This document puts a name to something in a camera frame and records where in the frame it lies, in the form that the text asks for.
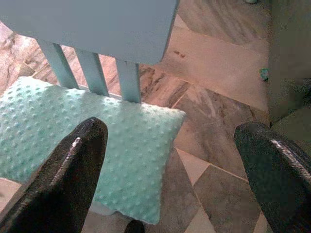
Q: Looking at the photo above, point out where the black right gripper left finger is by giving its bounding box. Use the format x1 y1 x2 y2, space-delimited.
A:
0 116 108 233

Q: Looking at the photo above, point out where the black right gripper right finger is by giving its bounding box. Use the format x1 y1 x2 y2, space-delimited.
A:
234 121 311 233

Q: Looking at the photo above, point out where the mint dotted pillow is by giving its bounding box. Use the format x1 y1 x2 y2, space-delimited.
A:
0 76 187 225

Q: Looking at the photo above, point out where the grey-green leather sofa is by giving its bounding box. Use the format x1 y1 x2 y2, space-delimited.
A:
268 0 311 144

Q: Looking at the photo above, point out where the light blue slatted chair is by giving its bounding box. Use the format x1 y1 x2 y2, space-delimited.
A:
0 0 180 217

